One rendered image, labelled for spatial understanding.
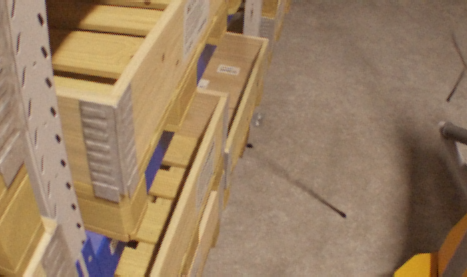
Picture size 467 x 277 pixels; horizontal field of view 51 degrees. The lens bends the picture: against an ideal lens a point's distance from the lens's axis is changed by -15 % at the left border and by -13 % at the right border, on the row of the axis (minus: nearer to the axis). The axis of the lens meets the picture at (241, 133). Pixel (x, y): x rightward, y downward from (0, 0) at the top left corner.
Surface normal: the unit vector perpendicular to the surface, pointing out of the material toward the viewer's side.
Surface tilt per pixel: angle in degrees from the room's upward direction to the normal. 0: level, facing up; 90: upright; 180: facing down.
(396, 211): 0
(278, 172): 0
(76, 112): 90
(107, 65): 0
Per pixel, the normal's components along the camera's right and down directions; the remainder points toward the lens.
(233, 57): -0.22, 0.64
